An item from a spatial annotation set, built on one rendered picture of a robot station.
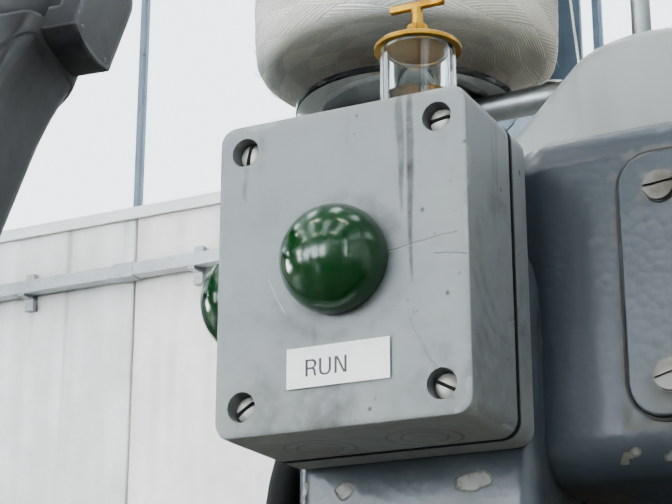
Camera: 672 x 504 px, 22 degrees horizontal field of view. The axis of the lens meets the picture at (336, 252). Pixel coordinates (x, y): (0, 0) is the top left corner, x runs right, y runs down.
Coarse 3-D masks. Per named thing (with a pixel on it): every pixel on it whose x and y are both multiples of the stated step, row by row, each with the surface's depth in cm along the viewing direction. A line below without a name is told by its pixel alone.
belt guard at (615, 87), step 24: (600, 48) 63; (624, 48) 62; (648, 48) 62; (576, 72) 64; (600, 72) 63; (624, 72) 62; (648, 72) 61; (552, 96) 67; (576, 96) 64; (600, 96) 63; (624, 96) 62; (648, 96) 61; (552, 120) 67; (576, 120) 64; (600, 120) 62; (624, 120) 61; (648, 120) 61; (528, 144) 69
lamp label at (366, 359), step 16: (288, 352) 46; (304, 352) 45; (320, 352) 45; (336, 352) 45; (352, 352) 45; (368, 352) 44; (384, 352) 44; (288, 368) 45; (304, 368) 45; (320, 368) 45; (336, 368) 45; (352, 368) 44; (368, 368) 44; (384, 368) 44; (288, 384) 45; (304, 384) 45; (320, 384) 45
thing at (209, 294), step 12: (216, 264) 49; (216, 276) 48; (204, 288) 49; (216, 288) 48; (204, 300) 48; (216, 300) 48; (204, 312) 49; (216, 312) 48; (216, 324) 48; (216, 336) 48
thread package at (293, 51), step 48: (288, 0) 89; (336, 0) 87; (384, 0) 86; (480, 0) 86; (528, 0) 89; (288, 48) 90; (336, 48) 90; (480, 48) 90; (528, 48) 90; (288, 96) 96
